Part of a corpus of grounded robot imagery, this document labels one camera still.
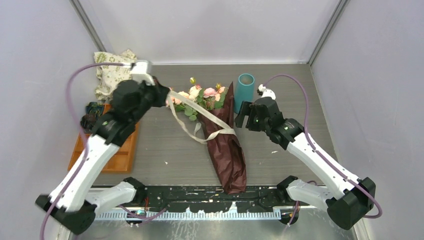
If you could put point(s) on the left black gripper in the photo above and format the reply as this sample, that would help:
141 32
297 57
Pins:
160 92

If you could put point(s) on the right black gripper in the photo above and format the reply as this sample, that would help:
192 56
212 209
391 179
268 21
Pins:
247 109

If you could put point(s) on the dark red wrapping paper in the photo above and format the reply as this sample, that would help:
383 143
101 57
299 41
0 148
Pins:
225 150

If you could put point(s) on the pink flower bouquet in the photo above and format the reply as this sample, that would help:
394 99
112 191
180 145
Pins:
198 97

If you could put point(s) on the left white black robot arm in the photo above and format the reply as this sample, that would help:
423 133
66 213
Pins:
69 204

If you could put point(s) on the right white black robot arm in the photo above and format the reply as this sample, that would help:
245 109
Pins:
345 197

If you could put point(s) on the teal cylindrical vase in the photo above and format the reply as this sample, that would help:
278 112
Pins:
244 90

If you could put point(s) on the cream printed cloth bag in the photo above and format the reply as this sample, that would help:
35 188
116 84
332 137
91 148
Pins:
111 75

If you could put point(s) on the dark rolled item top-left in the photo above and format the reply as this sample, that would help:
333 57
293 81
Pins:
94 108

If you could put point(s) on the dark rolled item left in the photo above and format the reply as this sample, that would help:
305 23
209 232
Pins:
88 122

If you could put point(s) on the orange compartment tray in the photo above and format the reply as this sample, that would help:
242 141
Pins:
120 163

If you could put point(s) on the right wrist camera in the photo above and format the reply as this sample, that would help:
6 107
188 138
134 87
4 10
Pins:
265 92

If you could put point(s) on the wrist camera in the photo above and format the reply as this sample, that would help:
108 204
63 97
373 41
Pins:
141 71
265 92

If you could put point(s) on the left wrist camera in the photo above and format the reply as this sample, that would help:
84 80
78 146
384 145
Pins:
141 71

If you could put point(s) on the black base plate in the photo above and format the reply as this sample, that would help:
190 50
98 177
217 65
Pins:
210 199

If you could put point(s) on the aluminium rail frame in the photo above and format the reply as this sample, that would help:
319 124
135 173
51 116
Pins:
102 203

